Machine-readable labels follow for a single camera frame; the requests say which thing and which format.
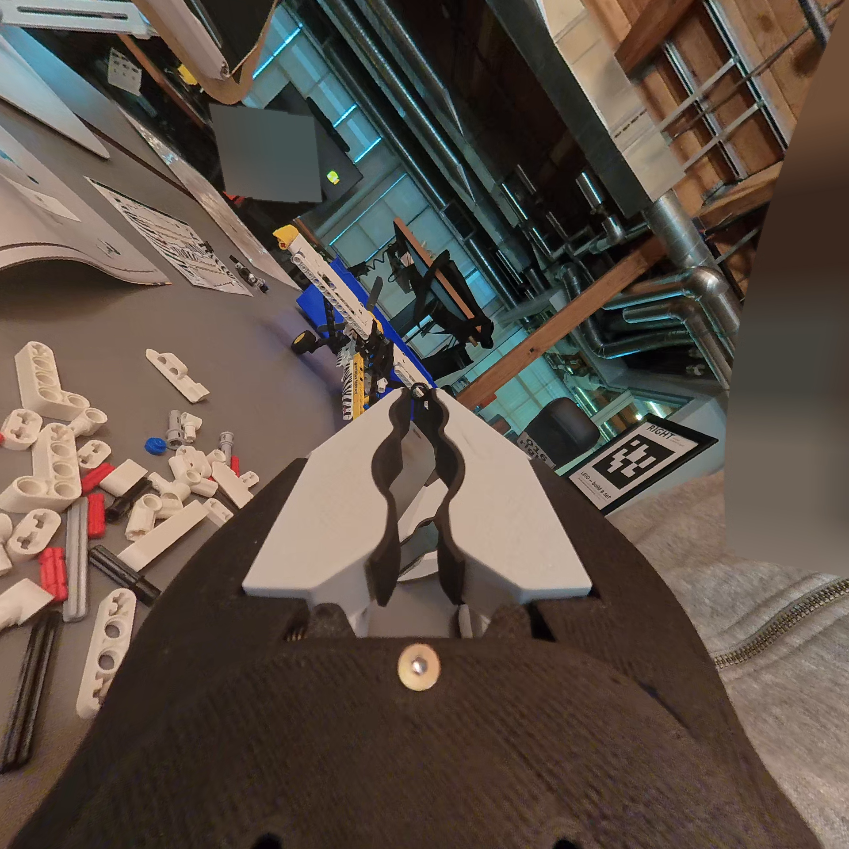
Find white paper sheet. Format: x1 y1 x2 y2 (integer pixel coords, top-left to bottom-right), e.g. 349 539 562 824
118 105 301 294

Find wooden ceiling beam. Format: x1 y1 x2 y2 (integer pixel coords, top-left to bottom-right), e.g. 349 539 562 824
456 235 669 410

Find black framed marker sign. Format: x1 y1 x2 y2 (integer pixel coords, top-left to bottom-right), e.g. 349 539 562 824
568 414 719 516

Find small dark lego assembly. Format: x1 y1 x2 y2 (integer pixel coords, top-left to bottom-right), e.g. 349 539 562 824
228 253 270 294

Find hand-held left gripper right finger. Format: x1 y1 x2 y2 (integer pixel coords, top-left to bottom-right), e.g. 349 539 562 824
424 388 593 634

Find blue plastic bin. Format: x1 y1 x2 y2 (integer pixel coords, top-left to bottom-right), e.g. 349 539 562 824
294 255 440 394

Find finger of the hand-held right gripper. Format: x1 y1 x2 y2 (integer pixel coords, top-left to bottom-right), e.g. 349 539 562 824
397 424 444 532
397 520 441 580

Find zebra striped sticker sheet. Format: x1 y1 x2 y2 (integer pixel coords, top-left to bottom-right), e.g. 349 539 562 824
84 176 254 297

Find pile of loose lego pieces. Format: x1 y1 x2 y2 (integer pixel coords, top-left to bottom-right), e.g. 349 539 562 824
0 340 261 775

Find open instruction booklet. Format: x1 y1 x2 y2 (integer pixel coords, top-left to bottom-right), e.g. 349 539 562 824
0 125 172 287

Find white yellow lego plane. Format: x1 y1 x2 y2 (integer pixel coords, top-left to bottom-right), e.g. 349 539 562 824
272 224 440 423

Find white lego panel piece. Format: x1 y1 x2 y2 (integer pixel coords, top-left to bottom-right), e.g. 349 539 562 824
145 348 211 404

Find white desk lamp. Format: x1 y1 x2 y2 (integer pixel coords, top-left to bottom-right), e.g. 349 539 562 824
131 0 281 108

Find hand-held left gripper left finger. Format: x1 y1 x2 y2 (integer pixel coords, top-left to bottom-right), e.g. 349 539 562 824
242 386 415 635

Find black screen with sticker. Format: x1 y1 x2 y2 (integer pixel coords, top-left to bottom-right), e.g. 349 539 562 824
304 96 366 204

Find person's grey hoodie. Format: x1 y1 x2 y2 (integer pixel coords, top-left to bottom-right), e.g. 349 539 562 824
610 474 849 849

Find silver metal pipes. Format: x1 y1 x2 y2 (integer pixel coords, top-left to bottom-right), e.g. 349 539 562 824
562 191 744 387

